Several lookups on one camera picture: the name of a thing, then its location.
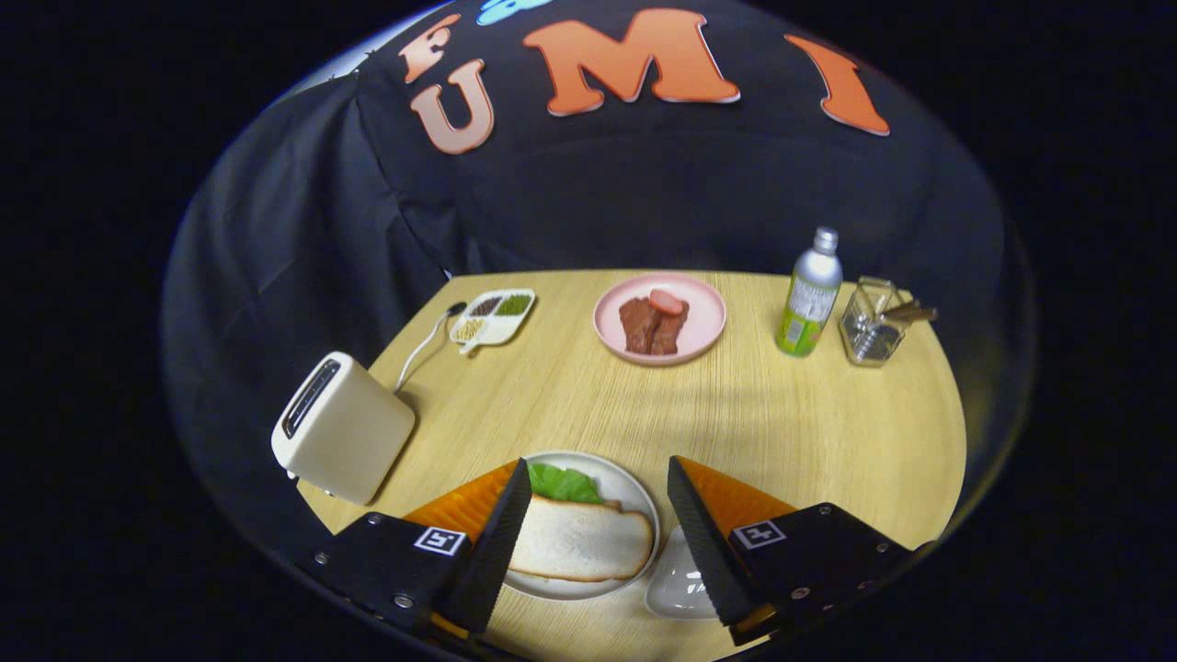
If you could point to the toasted bread slice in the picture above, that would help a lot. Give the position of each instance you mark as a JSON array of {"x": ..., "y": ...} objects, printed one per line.
[{"x": 579, "y": 542}]

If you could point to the white curved dish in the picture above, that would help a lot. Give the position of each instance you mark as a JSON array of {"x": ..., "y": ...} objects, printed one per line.
[{"x": 676, "y": 579}]

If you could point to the red sausage piece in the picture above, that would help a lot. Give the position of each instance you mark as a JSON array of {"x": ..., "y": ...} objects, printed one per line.
[{"x": 666, "y": 302}]

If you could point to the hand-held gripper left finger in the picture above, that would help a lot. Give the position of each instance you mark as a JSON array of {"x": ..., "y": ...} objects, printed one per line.
[{"x": 497, "y": 552}]

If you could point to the brown meat piece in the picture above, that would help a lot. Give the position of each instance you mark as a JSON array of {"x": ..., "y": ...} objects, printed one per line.
[
  {"x": 671, "y": 333},
  {"x": 636, "y": 326}
]

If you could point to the white round plate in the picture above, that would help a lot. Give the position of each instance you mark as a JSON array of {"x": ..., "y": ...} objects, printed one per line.
[{"x": 634, "y": 496}]

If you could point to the cream toaster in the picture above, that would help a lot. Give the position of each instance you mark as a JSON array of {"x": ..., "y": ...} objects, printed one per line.
[{"x": 345, "y": 432}]

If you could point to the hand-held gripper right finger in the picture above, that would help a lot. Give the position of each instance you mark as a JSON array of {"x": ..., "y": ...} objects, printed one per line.
[{"x": 703, "y": 542}]

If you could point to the pink plate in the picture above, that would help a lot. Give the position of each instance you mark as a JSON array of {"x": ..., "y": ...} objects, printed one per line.
[{"x": 708, "y": 322}]

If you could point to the green lettuce leaf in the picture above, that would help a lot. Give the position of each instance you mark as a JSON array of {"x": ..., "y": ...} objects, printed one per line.
[{"x": 565, "y": 483}]

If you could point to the white divided seasoning dish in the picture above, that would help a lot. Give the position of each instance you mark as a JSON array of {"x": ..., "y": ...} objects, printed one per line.
[{"x": 497, "y": 317}]

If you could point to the silver bottle green label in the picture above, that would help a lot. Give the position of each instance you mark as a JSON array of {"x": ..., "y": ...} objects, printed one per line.
[{"x": 809, "y": 294}]

